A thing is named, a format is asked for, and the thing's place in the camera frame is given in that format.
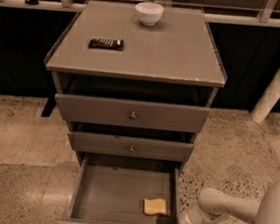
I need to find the yellow sponge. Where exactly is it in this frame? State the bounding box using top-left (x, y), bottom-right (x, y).
top-left (143, 198), bottom-right (167, 216)

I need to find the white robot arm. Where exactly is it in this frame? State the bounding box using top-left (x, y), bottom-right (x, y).
top-left (177, 181), bottom-right (280, 224)

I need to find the grey bottom drawer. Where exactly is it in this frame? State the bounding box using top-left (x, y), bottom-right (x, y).
top-left (58, 154), bottom-right (180, 224)

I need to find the grey drawer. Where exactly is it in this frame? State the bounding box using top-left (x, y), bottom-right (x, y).
top-left (67, 131), bottom-right (194, 162)
top-left (55, 93), bottom-right (209, 133)
top-left (58, 154), bottom-right (180, 224)

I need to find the brass top drawer knob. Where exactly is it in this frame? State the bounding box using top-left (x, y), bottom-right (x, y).
top-left (129, 112), bottom-right (138, 120)

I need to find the grey middle drawer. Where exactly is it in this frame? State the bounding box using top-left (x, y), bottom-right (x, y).
top-left (67, 131), bottom-right (194, 162)

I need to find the grey drawer cabinet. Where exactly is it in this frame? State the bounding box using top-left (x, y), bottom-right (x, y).
top-left (28, 0), bottom-right (235, 224)

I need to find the grey top drawer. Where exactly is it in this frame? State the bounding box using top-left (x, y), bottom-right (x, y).
top-left (55, 93), bottom-right (209, 133)

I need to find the dark snack bar packet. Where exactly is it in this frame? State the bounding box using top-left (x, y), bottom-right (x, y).
top-left (88, 37), bottom-right (125, 50)

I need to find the white ceramic bowl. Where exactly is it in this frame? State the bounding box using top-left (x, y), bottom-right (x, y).
top-left (135, 2), bottom-right (165, 26)

